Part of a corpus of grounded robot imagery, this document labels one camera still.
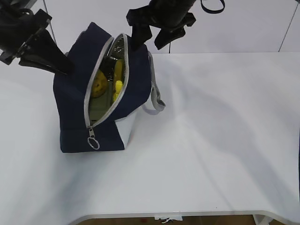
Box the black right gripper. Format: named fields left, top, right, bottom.
left=126, top=0, right=195, bottom=51

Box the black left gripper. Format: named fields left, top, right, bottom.
left=0, top=8, right=74, bottom=74

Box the yellow banana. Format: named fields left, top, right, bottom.
left=112, top=59, right=124, bottom=102

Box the yellow pear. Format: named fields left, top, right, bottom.
left=91, top=70, right=108, bottom=98

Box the navy blue zip bag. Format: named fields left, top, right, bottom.
left=53, top=22, right=165, bottom=153

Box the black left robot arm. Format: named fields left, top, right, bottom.
left=0, top=0, right=74, bottom=74

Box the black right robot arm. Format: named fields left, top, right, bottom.
left=19, top=0, right=196, bottom=74

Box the white torn paper scrap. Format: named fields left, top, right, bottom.
left=154, top=216, right=183, bottom=224

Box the black cable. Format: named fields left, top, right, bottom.
left=200, top=0, right=225, bottom=14

